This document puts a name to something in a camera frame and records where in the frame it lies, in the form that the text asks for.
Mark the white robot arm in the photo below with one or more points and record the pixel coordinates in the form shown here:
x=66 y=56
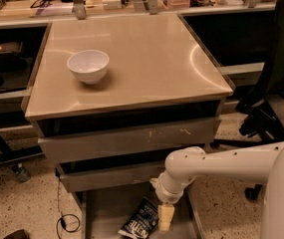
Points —
x=263 y=164

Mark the open bottom grey drawer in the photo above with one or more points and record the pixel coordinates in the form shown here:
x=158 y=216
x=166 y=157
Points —
x=106 y=210

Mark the white ceramic bowl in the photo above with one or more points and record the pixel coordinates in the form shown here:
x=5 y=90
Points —
x=89 y=66

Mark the grey drawer cabinet with counter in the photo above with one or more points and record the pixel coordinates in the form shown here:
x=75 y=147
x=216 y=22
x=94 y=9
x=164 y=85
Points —
x=154 y=76

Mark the top grey drawer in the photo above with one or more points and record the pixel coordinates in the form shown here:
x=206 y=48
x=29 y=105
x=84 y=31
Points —
x=128 y=140

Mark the black table leg frame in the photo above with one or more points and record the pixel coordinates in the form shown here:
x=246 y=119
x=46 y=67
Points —
x=7 y=154

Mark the middle grey drawer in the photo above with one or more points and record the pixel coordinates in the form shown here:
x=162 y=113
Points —
x=107 y=172

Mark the plastic water bottle on floor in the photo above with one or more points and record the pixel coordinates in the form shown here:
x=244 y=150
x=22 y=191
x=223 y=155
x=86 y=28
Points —
x=21 y=172

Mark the blue kettle chip bag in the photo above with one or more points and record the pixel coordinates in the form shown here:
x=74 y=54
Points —
x=142 y=222

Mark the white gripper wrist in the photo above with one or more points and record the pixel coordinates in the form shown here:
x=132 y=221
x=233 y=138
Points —
x=168 y=195

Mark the black office chair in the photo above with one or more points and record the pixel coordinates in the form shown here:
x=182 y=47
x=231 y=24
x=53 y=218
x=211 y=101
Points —
x=264 y=103

